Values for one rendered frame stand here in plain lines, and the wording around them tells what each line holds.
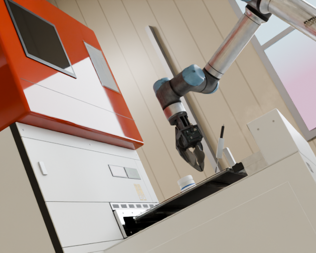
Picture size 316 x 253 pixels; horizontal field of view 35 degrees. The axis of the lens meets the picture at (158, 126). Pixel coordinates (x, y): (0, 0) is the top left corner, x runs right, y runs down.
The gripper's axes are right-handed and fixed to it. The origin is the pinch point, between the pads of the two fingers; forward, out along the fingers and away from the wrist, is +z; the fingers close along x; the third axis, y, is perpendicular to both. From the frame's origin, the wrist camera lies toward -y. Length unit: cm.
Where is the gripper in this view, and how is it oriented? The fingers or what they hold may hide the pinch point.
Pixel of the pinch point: (199, 168)
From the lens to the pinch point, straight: 180.9
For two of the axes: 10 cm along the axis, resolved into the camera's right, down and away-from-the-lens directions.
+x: 8.9, -3.0, 3.3
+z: 4.0, 8.7, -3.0
